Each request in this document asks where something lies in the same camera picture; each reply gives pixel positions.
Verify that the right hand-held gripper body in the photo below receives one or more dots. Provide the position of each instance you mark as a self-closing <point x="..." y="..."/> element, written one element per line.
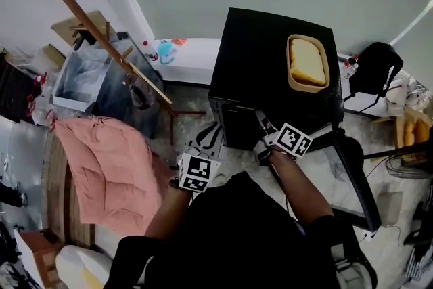
<point x="292" y="140"/>

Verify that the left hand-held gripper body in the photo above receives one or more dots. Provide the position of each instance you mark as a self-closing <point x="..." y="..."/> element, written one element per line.
<point x="198" y="172"/>

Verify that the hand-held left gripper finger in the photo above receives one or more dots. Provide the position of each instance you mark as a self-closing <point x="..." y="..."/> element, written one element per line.
<point x="214" y="140"/>
<point x="198" y="145"/>

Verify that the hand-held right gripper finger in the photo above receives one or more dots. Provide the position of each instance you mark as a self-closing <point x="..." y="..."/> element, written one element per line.
<point x="265" y="125"/>

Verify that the black cabinet with glass door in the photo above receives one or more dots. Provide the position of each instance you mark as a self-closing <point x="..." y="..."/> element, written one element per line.
<point x="253" y="54"/>

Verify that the tan tray with yellow bread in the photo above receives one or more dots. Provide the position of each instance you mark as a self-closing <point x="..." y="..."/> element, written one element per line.
<point x="308" y="66"/>

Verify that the person's left forearm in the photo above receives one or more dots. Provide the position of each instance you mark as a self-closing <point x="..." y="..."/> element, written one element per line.
<point x="167" y="213"/>

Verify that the person's right forearm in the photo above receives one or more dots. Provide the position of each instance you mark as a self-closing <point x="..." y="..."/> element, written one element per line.
<point x="301" y="189"/>

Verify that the person's white shoe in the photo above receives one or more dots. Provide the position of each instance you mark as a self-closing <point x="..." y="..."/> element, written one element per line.
<point x="220" y="179"/>

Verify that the dark grey hanging cloth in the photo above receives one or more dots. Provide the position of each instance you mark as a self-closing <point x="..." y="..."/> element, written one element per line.
<point x="142" y="93"/>

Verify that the person's black clothing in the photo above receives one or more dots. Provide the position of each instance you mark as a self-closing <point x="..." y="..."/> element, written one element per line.
<point x="236" y="240"/>

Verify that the small clear plastic bottle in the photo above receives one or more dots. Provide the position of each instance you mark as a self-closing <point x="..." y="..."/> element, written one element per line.
<point x="345" y="71"/>
<point x="354" y="67"/>

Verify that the pink quilted cushion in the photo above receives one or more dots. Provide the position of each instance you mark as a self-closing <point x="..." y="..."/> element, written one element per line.
<point x="108" y="176"/>

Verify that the blue plastic item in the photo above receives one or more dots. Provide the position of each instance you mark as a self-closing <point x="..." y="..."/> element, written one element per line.
<point x="166" y="51"/>

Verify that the light wooden chair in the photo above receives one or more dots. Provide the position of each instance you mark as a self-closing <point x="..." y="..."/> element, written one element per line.
<point x="389" y="120"/>

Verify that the orange plastic item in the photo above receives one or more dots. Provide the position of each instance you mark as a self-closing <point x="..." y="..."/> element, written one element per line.
<point x="179" y="42"/>

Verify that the red-capped bottle red label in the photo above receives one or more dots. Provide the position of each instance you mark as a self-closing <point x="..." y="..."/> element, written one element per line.
<point x="150" y="51"/>

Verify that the black backpack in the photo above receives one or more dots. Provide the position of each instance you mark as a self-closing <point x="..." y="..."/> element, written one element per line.
<point x="372" y="71"/>

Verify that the black standing fan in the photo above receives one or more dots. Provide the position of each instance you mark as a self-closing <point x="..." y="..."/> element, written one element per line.
<point x="406" y="166"/>

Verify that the yellow ribbed cushion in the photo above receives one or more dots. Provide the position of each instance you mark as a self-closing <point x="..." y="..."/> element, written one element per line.
<point x="408" y="133"/>
<point x="422" y="132"/>

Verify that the white tote bag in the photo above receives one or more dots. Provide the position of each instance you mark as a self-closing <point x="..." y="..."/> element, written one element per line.
<point x="402" y="94"/>

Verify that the grey box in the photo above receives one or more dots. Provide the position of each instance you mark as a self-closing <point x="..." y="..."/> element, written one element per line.
<point x="390" y="210"/>

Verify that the clear glass tank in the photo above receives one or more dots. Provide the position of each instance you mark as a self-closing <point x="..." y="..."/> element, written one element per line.
<point x="84" y="78"/>

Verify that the brown wooden board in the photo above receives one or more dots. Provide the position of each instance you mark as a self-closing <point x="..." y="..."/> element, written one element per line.
<point x="61" y="196"/>

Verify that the white grey yellow cushion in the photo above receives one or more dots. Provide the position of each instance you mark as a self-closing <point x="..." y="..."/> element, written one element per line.
<point x="81" y="267"/>

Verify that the pack of water bottles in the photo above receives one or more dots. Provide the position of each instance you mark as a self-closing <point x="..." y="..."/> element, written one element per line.
<point x="40" y="105"/>

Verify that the black white striped cloth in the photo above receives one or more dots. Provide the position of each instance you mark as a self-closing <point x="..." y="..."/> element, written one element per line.
<point x="419" y="267"/>

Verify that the wooden coat rack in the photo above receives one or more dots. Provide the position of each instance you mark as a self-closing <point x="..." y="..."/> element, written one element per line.
<point x="78" y="10"/>

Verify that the black bag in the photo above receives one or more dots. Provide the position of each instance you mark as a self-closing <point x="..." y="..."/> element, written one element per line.
<point x="17" y="91"/>

